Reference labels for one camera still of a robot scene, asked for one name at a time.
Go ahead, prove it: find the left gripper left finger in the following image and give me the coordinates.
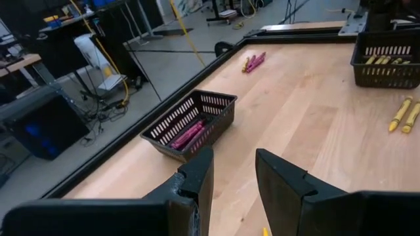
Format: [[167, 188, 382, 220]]
[[0, 146, 215, 236]]

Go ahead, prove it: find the white plastic bag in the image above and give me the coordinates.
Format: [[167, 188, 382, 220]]
[[73, 32, 116, 71]]

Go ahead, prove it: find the yellow power cable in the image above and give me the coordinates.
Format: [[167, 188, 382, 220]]
[[169, 0, 207, 68]]

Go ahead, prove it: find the black computer tower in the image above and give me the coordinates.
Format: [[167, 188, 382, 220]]
[[0, 85, 92, 161]]

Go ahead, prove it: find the yellow floor cable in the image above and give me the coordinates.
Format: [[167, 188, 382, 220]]
[[68, 0, 131, 108]]

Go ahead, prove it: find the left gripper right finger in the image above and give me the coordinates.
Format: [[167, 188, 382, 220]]
[[255, 148, 420, 236]]

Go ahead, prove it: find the black aluminium table frame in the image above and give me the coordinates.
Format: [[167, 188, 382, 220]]
[[42, 25, 362, 200]]

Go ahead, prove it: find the black slotted plastic basket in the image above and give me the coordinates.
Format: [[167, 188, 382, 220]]
[[140, 88, 238, 164], [350, 29, 420, 90]]

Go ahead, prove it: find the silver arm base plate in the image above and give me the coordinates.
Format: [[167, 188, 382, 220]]
[[337, 11, 369, 36]]

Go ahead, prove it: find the wooden top desk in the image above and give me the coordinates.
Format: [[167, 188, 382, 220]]
[[0, 54, 43, 78]]

